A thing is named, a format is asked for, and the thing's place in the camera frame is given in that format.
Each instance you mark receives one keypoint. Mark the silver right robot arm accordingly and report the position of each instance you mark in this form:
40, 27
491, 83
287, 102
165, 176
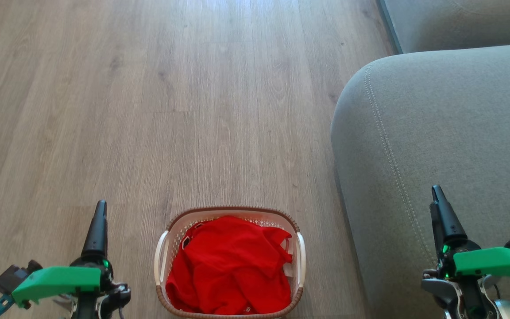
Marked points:
472, 299

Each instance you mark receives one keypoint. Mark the grey fabric sofa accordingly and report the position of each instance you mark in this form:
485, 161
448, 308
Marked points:
436, 133

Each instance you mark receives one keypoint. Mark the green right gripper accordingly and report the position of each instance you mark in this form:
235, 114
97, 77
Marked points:
494, 262

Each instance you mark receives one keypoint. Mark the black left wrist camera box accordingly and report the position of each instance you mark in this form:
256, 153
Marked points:
12, 277

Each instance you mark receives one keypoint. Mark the white brown-rimmed laundry basket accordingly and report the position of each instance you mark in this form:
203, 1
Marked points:
301, 261

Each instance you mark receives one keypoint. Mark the red garment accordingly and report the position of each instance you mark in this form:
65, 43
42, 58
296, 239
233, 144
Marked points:
228, 266

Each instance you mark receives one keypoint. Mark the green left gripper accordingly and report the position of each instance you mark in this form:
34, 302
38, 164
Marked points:
58, 281

